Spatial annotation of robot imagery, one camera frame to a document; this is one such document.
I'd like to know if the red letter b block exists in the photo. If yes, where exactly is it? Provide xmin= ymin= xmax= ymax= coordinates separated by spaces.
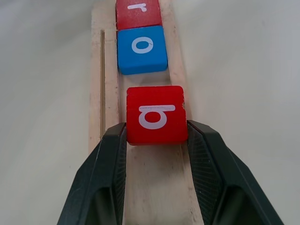
xmin=126 ymin=85 xmax=189 ymax=146

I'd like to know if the red letter r block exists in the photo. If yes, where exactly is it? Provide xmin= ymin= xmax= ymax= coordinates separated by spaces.
xmin=115 ymin=0 xmax=163 ymax=31

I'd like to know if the blue letter o block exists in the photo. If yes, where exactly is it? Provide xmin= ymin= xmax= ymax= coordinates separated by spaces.
xmin=117 ymin=25 xmax=168 ymax=75

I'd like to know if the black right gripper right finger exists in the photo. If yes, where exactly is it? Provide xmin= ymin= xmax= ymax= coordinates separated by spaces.
xmin=187 ymin=120 xmax=285 ymax=225

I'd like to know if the light wooden letter tray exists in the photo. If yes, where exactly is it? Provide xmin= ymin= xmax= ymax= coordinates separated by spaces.
xmin=88 ymin=0 xmax=205 ymax=225

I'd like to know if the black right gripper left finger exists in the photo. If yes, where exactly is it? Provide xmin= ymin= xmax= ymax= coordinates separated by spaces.
xmin=57 ymin=122 xmax=128 ymax=225

